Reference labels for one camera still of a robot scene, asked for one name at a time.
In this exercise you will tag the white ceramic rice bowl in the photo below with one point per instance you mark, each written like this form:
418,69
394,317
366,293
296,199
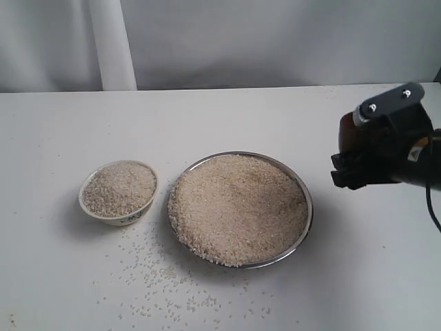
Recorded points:
119,193

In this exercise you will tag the brown wooden cup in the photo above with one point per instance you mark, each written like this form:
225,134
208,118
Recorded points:
357,137

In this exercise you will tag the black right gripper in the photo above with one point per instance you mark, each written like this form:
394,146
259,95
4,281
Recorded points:
406,155

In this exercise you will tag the white backdrop curtain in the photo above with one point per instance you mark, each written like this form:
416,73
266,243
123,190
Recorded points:
64,46

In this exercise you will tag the round metal rice tray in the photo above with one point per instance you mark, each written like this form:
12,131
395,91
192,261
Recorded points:
240,210

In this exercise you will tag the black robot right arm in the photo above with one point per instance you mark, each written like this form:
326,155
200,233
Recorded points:
388,138

